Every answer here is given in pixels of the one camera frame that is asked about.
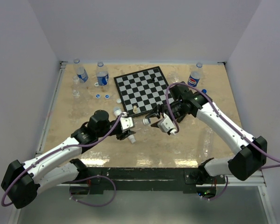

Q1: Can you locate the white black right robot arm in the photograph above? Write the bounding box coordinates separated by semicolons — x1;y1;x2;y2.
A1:
142;82;267;184

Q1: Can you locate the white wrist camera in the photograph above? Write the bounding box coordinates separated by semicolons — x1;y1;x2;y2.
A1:
157;113;177;135
120;112;134;132

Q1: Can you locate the white toy microphone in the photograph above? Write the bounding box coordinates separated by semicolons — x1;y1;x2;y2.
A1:
113;107;136;144

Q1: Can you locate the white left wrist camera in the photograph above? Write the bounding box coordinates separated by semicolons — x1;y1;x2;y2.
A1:
120;112;134;132

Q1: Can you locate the small clear bottle near wall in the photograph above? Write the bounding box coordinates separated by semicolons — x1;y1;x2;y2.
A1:
72;76;80;90

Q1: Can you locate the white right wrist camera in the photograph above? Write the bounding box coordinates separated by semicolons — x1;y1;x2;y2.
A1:
157;113;177;135

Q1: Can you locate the white Pocari Sweat cap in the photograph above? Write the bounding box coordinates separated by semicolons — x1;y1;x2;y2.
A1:
142;118;151;126

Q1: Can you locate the black and silver chessboard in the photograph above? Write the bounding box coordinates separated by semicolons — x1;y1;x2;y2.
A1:
114;66;168;117

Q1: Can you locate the standing Pepsi bottle left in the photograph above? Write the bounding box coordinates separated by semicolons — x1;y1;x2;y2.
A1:
73;58;88;83

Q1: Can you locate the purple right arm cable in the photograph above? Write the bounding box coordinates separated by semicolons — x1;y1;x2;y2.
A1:
165;83;280;168

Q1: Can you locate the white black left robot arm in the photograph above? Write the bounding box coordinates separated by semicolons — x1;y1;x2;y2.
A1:
1;110;135;209

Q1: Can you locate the clear bottle without label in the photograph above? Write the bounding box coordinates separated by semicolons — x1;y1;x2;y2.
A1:
167;71;181;84

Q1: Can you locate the standing Pepsi bottle right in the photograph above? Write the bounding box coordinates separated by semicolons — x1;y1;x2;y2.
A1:
96;61;109;91

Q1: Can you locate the standing pepsi bottle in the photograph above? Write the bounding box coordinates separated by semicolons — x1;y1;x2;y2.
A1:
96;61;109;91
73;58;88;83

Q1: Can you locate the clear unlabelled plastic bottle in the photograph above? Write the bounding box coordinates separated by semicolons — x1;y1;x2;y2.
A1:
72;90;80;98

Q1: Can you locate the Pepsi labelled bottle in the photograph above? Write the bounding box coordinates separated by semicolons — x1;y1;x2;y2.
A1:
187;62;203;87

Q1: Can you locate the crushed clear bottle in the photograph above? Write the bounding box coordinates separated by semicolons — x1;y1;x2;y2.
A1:
132;116;144;132

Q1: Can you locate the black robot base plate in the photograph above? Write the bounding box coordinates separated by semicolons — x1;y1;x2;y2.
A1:
76;167;225;194

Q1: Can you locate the cream chess piece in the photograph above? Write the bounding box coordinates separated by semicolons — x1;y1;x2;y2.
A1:
133;105;138;113

